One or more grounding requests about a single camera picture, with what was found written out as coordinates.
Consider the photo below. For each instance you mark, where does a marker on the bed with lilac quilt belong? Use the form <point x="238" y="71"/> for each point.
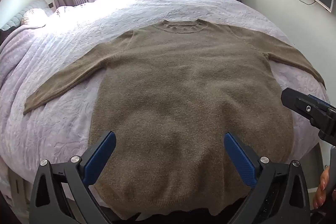
<point x="78" y="43"/>

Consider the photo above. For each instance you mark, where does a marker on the dark clothing pile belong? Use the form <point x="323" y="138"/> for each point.
<point x="5" y="36"/>

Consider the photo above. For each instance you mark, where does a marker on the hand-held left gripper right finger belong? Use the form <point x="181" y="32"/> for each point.
<point x="240" y="158"/>

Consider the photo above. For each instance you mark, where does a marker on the brown knit sweater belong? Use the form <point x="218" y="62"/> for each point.
<point x="170" y="95"/>

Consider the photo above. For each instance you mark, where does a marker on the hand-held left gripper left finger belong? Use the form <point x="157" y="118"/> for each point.
<point x="101" y="158"/>

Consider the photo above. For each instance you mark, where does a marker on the person's right hand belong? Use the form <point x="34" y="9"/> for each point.
<point x="320" y="197"/>

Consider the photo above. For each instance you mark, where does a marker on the white pillow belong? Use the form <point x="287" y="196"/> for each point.
<point x="35" y="18"/>

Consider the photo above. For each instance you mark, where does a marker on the grey padded headboard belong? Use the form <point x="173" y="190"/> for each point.
<point x="21" y="11"/>

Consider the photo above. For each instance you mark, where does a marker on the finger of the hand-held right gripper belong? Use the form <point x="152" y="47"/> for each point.
<point x="302" y="106"/>

